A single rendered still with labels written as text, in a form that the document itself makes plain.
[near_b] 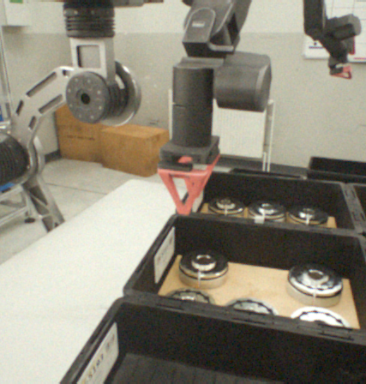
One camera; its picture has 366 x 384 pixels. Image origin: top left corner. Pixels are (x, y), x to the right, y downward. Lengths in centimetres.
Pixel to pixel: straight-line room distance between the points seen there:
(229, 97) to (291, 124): 336
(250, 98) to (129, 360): 43
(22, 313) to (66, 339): 15
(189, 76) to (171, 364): 42
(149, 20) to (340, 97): 201
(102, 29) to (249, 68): 65
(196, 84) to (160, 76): 366
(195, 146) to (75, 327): 54
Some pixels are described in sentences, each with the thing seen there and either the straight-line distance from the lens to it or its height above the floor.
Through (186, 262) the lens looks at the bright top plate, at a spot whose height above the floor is 86.
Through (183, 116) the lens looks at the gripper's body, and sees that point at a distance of 51.
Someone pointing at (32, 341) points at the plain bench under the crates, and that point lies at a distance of 91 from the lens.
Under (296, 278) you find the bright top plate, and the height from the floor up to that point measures 86.
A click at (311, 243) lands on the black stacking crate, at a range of 82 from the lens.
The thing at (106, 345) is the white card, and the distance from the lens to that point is 56.
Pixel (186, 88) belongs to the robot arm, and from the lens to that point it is 50.
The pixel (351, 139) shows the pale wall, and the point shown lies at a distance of 384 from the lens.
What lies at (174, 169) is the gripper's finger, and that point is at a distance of 50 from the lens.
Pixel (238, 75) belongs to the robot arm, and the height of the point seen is 125.
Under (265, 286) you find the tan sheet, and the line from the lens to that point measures 80.
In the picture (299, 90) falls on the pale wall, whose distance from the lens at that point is 378.
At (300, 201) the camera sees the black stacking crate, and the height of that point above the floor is 87.
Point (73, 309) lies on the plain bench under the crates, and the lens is 96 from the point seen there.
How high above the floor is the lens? 129
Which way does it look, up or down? 23 degrees down
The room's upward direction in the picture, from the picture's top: straight up
